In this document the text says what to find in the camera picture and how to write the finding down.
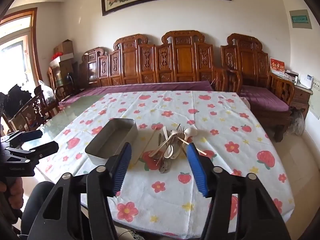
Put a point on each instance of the white wall calendar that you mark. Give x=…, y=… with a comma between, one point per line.
x=314, y=101

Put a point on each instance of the cream plastic spoon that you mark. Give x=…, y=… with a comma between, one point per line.
x=169, y=148

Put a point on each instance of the light bamboo chopstick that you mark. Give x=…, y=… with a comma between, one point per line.
x=145, y=146

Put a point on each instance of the grey metal utensil tray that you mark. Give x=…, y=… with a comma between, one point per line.
x=111, y=139

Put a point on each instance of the stainless steel spoon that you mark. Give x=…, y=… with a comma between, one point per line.
x=165, y=163

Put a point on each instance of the grey wall electrical panel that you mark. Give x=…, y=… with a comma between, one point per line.
x=300, y=19

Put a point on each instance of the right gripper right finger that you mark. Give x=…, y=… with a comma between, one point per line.
x=240, y=207

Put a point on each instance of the stacked cardboard boxes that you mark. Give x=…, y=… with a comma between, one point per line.
x=61, y=66

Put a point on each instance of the carved wooden long sofa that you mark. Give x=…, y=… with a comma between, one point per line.
x=183, y=56

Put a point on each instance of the purple armchair cushion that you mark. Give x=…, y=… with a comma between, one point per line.
x=262, y=99

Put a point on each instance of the carved wooden armchair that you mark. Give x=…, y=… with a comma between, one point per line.
x=247, y=64

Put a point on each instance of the red greeting card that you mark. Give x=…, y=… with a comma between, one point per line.
x=277, y=67

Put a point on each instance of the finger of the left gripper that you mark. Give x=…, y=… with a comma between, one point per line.
x=18, y=138
x=45, y=147

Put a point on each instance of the stainless steel fork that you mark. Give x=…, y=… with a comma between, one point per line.
x=178, y=129

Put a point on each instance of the wooden side table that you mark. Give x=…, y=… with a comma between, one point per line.
x=300, y=101

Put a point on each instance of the wooden framed window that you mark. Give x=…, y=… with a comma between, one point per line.
x=19, y=60

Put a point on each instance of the person's left hand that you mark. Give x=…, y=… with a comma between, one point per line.
x=16, y=194

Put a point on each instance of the dark wooden side chair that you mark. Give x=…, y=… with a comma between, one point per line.
x=26, y=112

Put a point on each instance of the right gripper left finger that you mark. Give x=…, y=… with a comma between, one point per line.
x=77, y=207

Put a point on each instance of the cream plastic fork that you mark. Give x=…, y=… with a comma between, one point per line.
x=159, y=147

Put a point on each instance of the strawberry flower tablecloth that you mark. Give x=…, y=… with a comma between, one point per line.
x=169, y=203

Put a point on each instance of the white plastic soup spoon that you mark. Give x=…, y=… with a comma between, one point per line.
x=187, y=133

